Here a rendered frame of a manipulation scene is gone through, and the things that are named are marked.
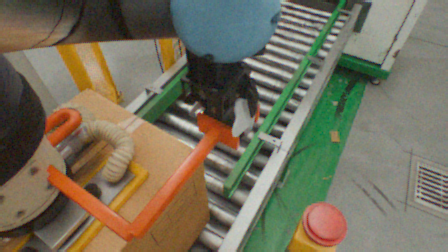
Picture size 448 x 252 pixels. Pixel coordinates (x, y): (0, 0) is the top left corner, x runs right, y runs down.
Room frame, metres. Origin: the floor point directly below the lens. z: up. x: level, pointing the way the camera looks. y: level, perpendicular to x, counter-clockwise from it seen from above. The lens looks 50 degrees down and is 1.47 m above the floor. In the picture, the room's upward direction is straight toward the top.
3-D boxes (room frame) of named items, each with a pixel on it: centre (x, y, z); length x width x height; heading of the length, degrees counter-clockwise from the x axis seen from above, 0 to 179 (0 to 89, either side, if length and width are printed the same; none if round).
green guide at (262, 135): (1.10, -0.43, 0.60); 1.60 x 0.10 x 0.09; 150
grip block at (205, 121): (0.35, 0.00, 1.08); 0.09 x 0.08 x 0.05; 58
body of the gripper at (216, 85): (0.32, 0.01, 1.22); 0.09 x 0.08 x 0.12; 148
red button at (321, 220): (0.16, -0.16, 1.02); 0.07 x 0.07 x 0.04
